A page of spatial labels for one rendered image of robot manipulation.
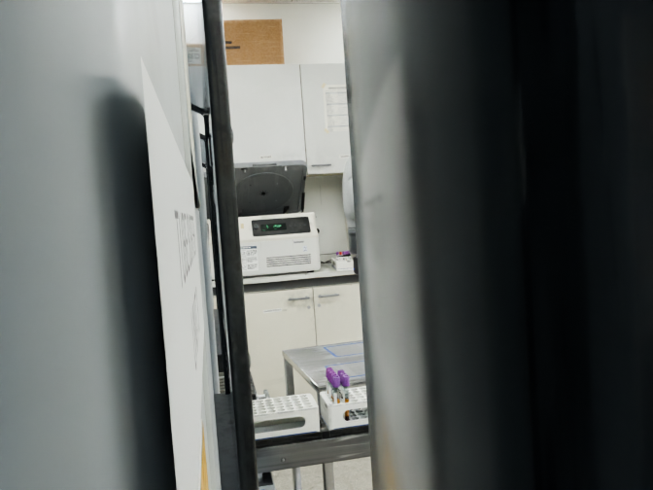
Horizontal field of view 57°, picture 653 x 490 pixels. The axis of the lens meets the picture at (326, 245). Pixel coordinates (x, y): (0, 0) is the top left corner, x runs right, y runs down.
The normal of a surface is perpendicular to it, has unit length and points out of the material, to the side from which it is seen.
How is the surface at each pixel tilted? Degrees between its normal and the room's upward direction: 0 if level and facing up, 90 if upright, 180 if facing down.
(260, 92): 90
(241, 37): 90
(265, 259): 90
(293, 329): 90
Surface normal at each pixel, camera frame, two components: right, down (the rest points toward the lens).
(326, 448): 0.19, 0.04
